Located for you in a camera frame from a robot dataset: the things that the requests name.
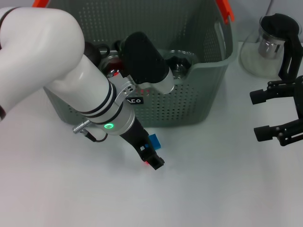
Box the left gripper connector cable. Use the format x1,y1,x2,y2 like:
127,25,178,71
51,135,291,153
72,120,109,143

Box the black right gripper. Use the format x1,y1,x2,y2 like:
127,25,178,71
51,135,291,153
250,75,303,148

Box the grey perforated storage basket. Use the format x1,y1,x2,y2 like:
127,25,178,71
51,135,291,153
44,0,239,128

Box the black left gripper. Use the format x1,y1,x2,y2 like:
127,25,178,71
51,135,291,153
119,121,166,171

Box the blue toy brick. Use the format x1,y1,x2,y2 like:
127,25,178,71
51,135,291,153
144,133,164,151

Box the glass pitcher with black handle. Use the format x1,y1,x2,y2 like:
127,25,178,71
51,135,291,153
239,13,303,81

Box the orange basket handle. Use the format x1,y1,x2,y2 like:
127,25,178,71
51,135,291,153
32,0,235,24

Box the glass teacup with black sleeve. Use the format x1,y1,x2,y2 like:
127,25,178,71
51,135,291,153
163,49,199,80
100,55,124,79
114,40,126,52

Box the black ceramic teapot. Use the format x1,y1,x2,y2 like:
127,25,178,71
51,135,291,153
84,41,111,64

